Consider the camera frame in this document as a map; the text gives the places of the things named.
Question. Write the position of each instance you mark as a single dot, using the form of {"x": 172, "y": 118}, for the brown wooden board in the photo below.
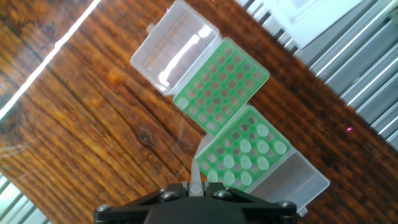
{"x": 93, "y": 124}

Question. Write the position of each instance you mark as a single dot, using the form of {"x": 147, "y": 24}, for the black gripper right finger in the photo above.
{"x": 264, "y": 208}

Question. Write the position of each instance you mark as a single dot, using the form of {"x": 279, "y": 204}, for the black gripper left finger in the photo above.
{"x": 133, "y": 206}

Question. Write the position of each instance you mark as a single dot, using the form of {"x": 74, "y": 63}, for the printed white paper sheet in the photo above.
{"x": 311, "y": 21}

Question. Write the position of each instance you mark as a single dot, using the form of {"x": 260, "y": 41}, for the clear box with green rack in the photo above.
{"x": 174, "y": 53}
{"x": 289, "y": 183}

